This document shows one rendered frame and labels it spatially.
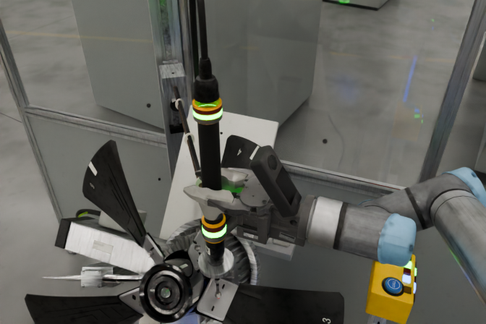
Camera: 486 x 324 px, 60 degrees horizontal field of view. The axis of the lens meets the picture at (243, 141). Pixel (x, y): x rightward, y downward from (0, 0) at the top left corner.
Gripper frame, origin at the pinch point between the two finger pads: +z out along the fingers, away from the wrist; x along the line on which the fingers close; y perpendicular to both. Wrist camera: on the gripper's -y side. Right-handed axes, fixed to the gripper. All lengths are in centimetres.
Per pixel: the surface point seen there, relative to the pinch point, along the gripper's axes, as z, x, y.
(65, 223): 46, 9, 37
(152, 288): 9.3, -5.2, 27.9
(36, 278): 131, 49, 151
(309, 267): -13, 70, 103
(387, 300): -38, 21, 44
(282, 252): -7, 43, 65
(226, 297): -4.5, 0.3, 31.8
